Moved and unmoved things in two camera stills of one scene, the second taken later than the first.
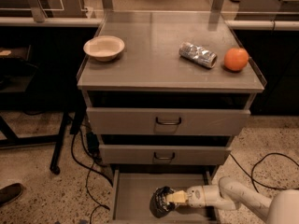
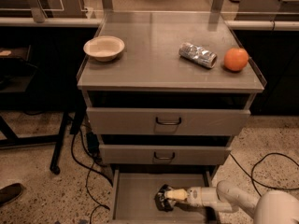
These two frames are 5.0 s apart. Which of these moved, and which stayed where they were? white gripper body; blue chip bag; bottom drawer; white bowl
Moved: blue chip bag
Stayed: white gripper body; white bowl; bottom drawer
